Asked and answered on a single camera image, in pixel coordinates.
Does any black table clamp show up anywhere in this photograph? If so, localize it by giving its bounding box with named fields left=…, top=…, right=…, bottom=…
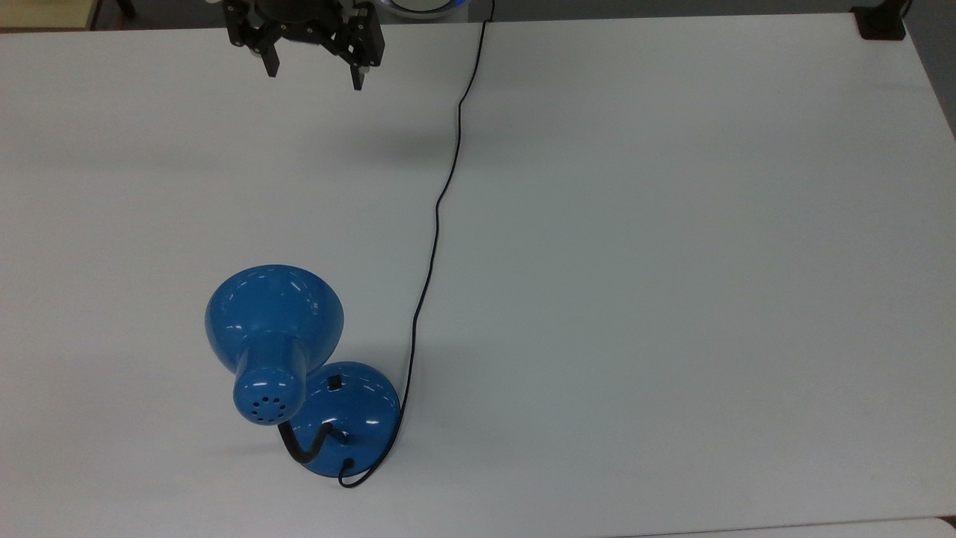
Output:
left=851, top=0, right=909, bottom=41

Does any blue desk lamp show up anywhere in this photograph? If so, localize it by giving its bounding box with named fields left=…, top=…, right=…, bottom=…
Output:
left=205, top=265, right=402, bottom=476

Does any wooden furniture piece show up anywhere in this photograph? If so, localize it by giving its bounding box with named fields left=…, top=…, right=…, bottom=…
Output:
left=0, top=0, right=102, bottom=31

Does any black lamp power cable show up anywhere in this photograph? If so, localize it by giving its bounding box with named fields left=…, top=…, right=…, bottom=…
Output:
left=338, top=0, right=496, bottom=489

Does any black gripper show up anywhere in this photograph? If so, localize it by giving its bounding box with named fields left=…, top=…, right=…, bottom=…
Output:
left=223, top=0, right=386, bottom=92

